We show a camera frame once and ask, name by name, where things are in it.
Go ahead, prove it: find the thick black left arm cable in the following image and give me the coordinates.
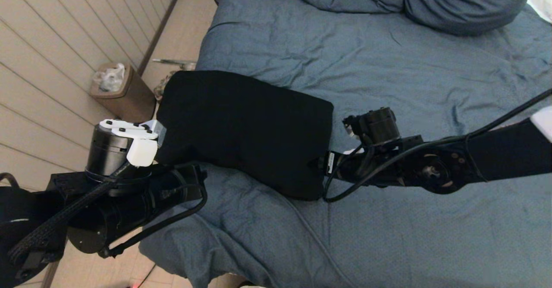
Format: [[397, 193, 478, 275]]
[[9, 163, 130, 265]]

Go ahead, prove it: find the colourful rag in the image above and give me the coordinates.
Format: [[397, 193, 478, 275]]
[[154, 73, 174, 103]]

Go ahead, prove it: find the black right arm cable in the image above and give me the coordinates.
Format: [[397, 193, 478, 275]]
[[323, 89, 552, 203]]

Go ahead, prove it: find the brown trash bin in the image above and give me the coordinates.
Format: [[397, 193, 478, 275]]
[[88, 62, 157, 122]]

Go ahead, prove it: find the blue bed sheet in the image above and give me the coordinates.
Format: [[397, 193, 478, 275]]
[[139, 0, 552, 288]]

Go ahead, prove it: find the blue pillow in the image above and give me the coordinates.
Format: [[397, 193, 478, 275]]
[[403, 0, 539, 36]]

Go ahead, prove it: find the black garment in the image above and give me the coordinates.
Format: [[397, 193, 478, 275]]
[[154, 70, 335, 201]]

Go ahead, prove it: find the thin black left camera cable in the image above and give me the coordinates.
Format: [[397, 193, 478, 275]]
[[98, 185, 208, 258]]

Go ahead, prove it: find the clear plastic bin bag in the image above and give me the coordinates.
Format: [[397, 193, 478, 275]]
[[94, 63, 126, 93]]

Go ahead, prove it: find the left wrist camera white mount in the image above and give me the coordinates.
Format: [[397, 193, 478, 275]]
[[85, 119, 168, 183]]

